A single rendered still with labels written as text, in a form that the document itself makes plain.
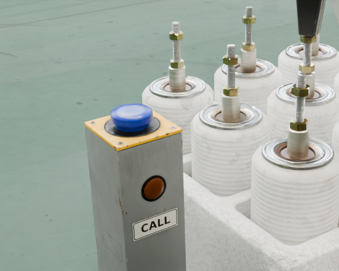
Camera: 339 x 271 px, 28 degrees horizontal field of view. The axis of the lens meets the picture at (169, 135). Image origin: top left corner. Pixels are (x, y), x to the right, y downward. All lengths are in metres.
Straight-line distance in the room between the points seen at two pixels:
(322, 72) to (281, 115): 0.17
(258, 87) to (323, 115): 0.12
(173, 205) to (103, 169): 0.08
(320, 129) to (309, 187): 0.17
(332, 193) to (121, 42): 1.30
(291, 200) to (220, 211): 0.09
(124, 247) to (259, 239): 0.15
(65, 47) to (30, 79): 0.26
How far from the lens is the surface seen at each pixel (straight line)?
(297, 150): 0.71
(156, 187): 0.64
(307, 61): 0.86
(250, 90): 0.92
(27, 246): 1.05
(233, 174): 0.79
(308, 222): 0.72
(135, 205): 0.64
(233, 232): 0.73
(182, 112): 0.86
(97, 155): 0.65
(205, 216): 0.77
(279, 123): 0.86
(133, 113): 0.63
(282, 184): 0.69
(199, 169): 0.81
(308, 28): 0.84
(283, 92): 0.88
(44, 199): 1.16
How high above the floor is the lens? 0.58
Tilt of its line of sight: 25 degrees down
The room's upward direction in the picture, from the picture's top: 2 degrees counter-clockwise
